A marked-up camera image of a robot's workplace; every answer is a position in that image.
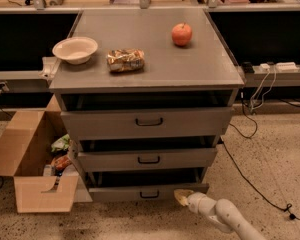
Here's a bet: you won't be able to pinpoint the grey bottom drawer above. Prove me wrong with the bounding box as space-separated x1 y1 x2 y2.
89 168 209 202

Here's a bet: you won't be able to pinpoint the grey drawer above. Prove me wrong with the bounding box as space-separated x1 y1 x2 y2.
78 137 217 172
61 107 232 141
89 168 209 202

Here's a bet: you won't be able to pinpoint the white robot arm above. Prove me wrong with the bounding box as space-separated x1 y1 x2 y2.
174 189 266 240

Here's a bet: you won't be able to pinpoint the grey top drawer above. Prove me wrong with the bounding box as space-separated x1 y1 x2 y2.
61 107 232 141

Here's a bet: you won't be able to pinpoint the grey middle drawer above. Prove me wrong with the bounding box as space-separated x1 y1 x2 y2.
78 137 217 172

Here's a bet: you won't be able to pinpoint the grey drawer cabinet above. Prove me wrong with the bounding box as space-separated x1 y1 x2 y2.
49 7 246 198

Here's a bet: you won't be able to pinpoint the orange snack bag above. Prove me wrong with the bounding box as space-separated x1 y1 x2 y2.
52 155 71 171

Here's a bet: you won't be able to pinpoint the green snack bag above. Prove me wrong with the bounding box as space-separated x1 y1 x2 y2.
51 134 70 153

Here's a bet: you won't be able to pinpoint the shiny snack bag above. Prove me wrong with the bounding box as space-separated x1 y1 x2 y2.
106 49 145 73

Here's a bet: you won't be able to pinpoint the red apple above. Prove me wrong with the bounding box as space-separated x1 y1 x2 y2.
171 23 192 46

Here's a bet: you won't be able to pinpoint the white power strip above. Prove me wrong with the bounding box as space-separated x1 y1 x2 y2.
259 62 299 73

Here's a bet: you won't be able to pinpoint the open cardboard box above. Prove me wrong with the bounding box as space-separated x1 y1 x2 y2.
0 98 78 213

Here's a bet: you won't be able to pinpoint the white paper bowl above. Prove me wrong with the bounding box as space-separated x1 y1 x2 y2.
52 37 98 65

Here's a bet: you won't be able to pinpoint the black floor cable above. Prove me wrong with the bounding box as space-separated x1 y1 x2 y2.
221 100 300 224

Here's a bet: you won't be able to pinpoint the white cables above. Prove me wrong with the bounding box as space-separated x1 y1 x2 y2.
249 67 278 114

